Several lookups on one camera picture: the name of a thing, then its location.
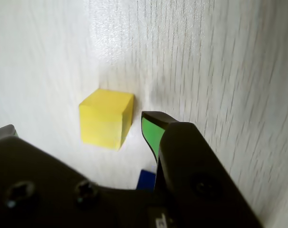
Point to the blue cube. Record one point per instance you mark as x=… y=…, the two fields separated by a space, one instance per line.
x=146 y=180

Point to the yellow cube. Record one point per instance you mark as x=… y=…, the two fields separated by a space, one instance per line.
x=103 y=121

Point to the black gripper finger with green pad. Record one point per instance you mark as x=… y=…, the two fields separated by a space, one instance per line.
x=196 y=166
x=39 y=171

